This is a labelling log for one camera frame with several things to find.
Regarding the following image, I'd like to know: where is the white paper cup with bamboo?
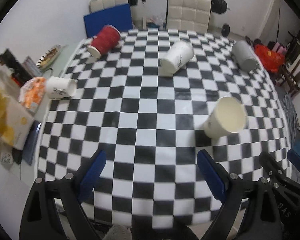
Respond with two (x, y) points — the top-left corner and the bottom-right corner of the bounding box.
(203, 96), (247, 139)

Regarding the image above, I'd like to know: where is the grey cylindrical cup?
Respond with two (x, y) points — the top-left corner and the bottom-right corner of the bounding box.
(231, 40), (259, 73)

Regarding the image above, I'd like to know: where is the small white cup with print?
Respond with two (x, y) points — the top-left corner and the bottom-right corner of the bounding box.
(46, 77), (77, 99)

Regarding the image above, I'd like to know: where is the white paper cup with birds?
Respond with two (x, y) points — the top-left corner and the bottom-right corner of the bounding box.
(160, 40), (194, 75)

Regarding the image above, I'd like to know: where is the red paper cup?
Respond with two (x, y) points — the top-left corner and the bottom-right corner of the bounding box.
(87, 24), (121, 59)

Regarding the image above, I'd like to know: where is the dark blue notebook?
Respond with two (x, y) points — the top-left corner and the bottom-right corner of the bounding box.
(22, 120), (41, 166)

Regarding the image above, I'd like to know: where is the white mug with text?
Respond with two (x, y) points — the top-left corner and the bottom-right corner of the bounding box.
(0, 143), (14, 165)

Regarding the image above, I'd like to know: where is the yellow white snack bag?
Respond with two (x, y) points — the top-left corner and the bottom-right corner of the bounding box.
(0, 89), (34, 151)

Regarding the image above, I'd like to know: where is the red plastic bag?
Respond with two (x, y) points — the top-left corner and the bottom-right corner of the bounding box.
(254, 44), (285, 73)

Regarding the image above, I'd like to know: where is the orange snack package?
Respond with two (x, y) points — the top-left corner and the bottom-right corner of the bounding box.
(18, 77), (47, 114)

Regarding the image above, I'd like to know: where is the checkered black white tablecloth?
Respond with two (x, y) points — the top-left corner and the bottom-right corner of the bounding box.
(37, 29), (290, 229)

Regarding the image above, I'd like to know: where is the black box on table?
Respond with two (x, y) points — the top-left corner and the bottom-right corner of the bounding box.
(0, 49), (33, 87)

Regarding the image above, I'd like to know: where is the small black dumbbell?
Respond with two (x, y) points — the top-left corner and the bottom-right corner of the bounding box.
(221, 24), (230, 37)

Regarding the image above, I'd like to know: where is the spiky edged decorative plate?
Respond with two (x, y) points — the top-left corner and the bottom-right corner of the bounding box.
(36, 44), (63, 70)

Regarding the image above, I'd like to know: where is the barbell with black plates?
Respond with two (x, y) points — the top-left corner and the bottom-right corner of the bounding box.
(128, 0), (230, 14)

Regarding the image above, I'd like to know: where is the white plastic bag on floor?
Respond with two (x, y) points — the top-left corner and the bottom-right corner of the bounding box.
(146, 12), (166, 29)

